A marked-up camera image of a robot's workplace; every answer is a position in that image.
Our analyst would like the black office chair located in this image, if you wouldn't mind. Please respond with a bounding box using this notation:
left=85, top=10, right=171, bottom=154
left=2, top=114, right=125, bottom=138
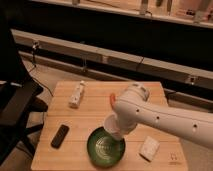
left=0, top=19, right=48, bottom=166

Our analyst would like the wooden table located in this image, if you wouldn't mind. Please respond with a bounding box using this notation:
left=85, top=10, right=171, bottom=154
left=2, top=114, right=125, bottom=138
left=31, top=81, right=188, bottom=171

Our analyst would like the black remote control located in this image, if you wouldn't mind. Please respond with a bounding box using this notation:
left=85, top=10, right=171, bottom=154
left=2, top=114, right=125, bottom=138
left=51, top=125, right=69, bottom=149

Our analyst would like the orange object behind arm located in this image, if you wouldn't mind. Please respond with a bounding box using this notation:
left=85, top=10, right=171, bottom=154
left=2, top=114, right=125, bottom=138
left=110, top=93, right=116, bottom=108

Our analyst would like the white sponge block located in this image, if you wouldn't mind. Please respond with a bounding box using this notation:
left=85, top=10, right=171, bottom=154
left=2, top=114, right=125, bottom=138
left=139, top=136, right=160, bottom=161

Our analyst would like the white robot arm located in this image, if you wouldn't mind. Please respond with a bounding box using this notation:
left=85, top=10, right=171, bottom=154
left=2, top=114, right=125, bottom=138
left=113, top=82, right=213, bottom=149

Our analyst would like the white plastic bottle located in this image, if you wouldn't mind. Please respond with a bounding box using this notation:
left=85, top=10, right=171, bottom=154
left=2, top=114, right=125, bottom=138
left=68, top=81, right=85, bottom=108

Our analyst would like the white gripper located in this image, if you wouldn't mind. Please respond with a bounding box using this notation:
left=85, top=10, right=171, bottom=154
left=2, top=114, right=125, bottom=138
left=116, top=115, right=135, bottom=137

